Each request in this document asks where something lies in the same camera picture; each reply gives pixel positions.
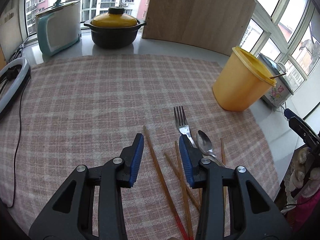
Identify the black clay pot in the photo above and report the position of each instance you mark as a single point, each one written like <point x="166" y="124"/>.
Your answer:
<point x="115" y="37"/>

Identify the pink plaid tablecloth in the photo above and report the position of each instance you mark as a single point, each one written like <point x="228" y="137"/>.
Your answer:
<point x="100" y="105"/>

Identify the wooden board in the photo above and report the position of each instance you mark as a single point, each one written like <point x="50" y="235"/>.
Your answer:
<point x="195" y="12"/>

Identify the beige cutting board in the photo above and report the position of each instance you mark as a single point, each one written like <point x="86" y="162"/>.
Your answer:
<point x="10" y="30"/>

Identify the white floral rice cooker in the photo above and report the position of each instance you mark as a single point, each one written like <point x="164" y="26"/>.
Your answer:
<point x="277" y="92"/>

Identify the yellow plastic utensil container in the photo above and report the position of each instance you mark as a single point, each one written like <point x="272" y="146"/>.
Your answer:
<point x="237" y="85"/>

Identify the yellow pot lid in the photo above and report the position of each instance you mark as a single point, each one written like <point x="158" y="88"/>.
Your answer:
<point x="112" y="20"/>

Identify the metal spoon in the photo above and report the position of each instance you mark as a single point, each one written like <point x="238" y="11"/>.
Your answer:
<point x="203" y="141"/>

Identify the pink clothing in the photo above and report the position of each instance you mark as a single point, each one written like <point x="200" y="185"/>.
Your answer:
<point x="305" y="212"/>

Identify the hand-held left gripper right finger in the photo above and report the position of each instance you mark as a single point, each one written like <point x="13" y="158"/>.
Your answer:
<point x="185" y="160"/>

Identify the white window frame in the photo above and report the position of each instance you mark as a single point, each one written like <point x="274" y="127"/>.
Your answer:
<point x="275" y="15"/>

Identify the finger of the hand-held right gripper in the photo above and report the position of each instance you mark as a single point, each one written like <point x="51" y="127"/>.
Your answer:
<point x="297" y="125"/>

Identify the red-tipped wooden chopstick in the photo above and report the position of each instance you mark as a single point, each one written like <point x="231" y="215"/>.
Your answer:
<point x="160" y="175"/>

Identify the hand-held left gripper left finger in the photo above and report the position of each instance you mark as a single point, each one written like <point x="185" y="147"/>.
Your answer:
<point x="137" y="160"/>

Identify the metal fork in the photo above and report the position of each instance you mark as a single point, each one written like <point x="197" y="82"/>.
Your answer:
<point x="183" y="130"/>

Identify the person's right hand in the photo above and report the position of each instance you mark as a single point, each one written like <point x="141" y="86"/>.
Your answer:
<point x="301" y="165"/>

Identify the white and teal cooker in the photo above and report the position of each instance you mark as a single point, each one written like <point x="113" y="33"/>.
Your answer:
<point x="62" y="30"/>

